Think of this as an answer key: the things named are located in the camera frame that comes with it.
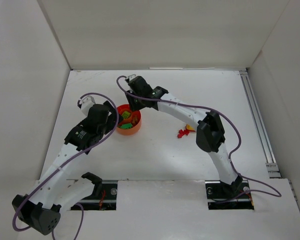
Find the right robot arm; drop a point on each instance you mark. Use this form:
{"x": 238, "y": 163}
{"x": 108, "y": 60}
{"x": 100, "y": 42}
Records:
{"x": 206, "y": 122}

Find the lime curved lego brick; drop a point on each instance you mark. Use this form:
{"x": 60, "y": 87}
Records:
{"x": 126, "y": 114}

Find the orange round divided container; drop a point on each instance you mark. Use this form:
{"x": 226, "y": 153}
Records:
{"x": 135, "y": 128}

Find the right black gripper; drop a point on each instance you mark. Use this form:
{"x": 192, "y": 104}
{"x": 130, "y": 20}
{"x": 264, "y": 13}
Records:
{"x": 134, "y": 103}

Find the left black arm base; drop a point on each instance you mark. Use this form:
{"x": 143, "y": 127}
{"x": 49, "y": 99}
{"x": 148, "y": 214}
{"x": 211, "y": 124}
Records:
{"x": 103, "y": 196}

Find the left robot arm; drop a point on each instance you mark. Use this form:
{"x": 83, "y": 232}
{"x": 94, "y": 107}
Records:
{"x": 42, "y": 207}

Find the green long lego brick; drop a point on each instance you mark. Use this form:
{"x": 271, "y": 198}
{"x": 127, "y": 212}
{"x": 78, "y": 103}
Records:
{"x": 126, "y": 126}

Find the red lego pieces cluster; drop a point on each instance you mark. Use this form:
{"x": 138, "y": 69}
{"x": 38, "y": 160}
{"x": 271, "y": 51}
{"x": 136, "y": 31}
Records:
{"x": 182, "y": 132}

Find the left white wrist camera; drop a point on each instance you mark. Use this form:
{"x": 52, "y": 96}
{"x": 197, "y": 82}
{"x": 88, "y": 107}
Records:
{"x": 85, "y": 105}

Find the brown lego brick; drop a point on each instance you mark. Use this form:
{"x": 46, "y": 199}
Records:
{"x": 134, "y": 121}

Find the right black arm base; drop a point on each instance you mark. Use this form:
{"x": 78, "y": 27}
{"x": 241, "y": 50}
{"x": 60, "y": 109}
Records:
{"x": 221, "y": 196}

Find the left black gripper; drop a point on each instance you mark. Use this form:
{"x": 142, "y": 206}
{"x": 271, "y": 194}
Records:
{"x": 112, "y": 116}

